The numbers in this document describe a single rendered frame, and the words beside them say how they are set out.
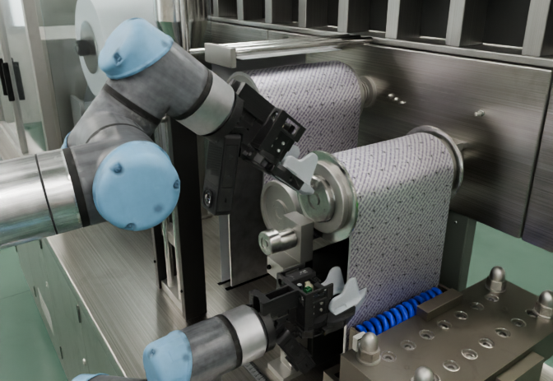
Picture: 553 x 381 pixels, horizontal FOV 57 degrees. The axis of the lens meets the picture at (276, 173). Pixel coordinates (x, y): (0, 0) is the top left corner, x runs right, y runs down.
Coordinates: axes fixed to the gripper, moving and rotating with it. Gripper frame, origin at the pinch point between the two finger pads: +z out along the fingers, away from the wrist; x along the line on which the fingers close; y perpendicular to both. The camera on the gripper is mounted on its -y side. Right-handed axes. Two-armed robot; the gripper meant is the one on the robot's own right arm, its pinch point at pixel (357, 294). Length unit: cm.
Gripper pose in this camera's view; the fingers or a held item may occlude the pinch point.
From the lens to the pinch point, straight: 86.1
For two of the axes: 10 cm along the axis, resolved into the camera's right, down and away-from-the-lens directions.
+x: -5.7, -3.0, 7.6
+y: 0.0, -9.3, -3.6
